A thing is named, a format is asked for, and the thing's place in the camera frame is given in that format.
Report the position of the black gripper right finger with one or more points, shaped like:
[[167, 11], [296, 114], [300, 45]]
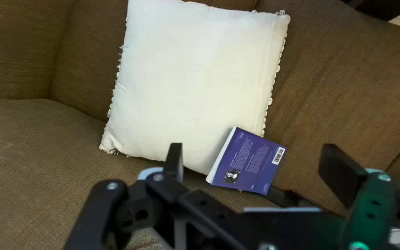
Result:
[[341, 174]]

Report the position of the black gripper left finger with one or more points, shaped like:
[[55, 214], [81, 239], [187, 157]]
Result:
[[174, 161]]

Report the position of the purple paperback book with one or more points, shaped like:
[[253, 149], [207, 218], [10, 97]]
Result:
[[249, 161]]

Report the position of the white square pillow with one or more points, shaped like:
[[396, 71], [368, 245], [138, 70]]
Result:
[[191, 84]]

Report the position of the brown fabric sofa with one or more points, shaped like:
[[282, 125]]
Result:
[[48, 134]]

